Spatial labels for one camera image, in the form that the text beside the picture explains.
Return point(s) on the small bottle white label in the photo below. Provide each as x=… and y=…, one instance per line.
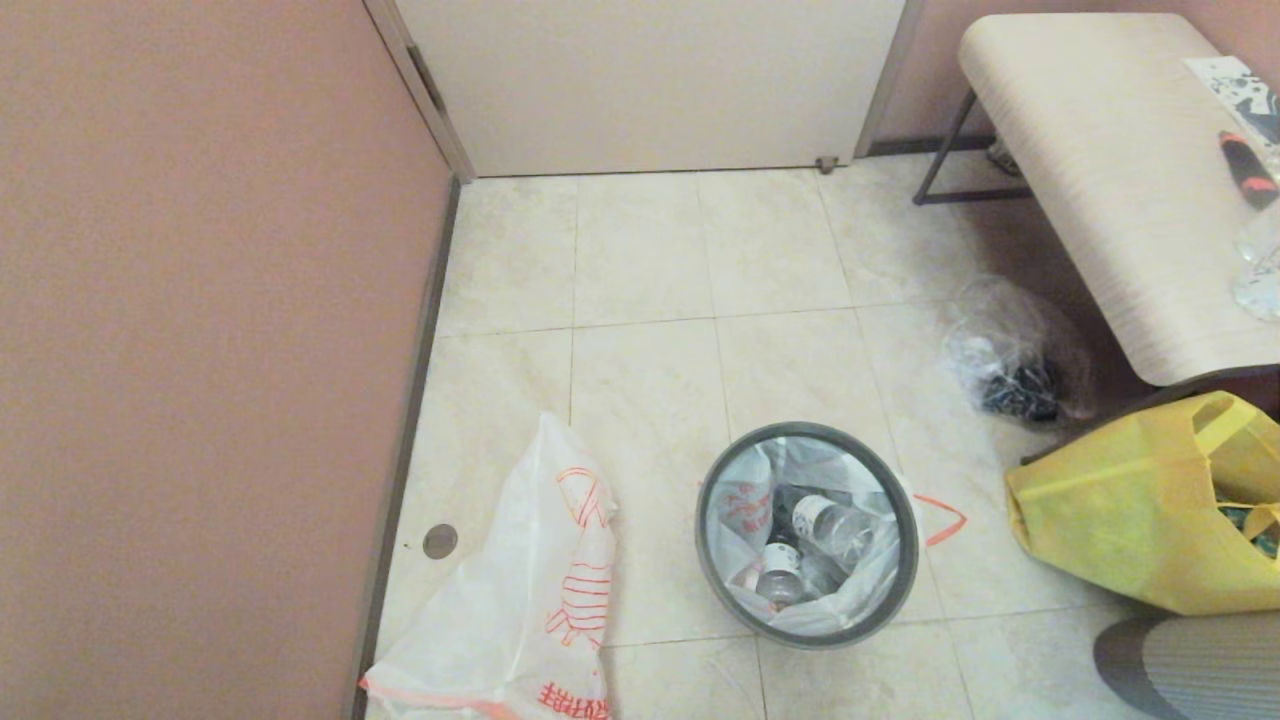
x=782, y=572

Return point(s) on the white trash bag red print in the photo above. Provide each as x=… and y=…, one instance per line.
x=500, y=600

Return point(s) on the beige wooden table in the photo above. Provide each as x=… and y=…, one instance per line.
x=1100, y=150

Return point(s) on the clear plastic bag dark contents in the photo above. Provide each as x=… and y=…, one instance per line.
x=1000, y=350

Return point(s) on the small grey white object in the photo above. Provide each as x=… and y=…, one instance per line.
x=1003, y=158

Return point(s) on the clear bottle white label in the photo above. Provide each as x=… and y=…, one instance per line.
x=835, y=525

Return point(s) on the black white printed paper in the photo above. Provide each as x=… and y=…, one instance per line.
x=1230, y=85

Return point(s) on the yellow plastic shopping bag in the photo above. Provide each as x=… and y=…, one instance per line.
x=1100, y=520

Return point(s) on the white door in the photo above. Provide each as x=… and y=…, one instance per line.
x=650, y=80

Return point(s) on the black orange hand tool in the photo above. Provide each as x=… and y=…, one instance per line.
x=1248, y=170

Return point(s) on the clear crumpled plastic wrap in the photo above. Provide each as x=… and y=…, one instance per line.
x=1262, y=270

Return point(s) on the grey ribbed round object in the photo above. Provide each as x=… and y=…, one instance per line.
x=1200, y=670

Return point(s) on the round metal floor cap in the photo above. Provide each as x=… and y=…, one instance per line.
x=440, y=541

